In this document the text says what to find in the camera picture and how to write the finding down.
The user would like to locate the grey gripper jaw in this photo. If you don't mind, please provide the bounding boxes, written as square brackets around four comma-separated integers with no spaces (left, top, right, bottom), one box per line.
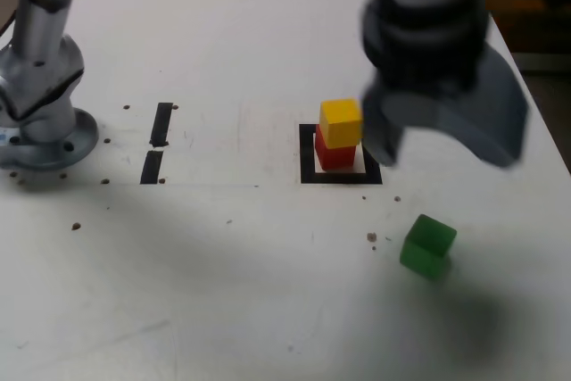
[381,44,531,169]
[360,80,406,168]

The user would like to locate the yellow cube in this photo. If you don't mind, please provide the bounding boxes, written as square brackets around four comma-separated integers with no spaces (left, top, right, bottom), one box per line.
[319,96,364,150]

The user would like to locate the red cube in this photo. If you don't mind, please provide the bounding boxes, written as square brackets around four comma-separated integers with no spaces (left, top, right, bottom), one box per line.
[313,126,359,172]

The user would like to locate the green cube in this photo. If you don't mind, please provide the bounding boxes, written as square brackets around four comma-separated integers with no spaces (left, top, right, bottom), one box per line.
[398,213,459,283]

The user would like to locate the black tape square outline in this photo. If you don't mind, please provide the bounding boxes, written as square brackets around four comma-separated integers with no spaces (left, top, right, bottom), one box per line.
[298,124,384,186]

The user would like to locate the grey metal bar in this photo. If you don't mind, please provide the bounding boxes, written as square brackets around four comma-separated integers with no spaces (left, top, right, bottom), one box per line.
[511,51,571,73]

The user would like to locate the brown cardboard box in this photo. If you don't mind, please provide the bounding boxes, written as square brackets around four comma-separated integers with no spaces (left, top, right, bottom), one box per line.
[479,0,571,54]

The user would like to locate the black tape strip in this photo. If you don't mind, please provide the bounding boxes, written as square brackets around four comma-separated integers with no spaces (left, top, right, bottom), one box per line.
[139,102,175,186]

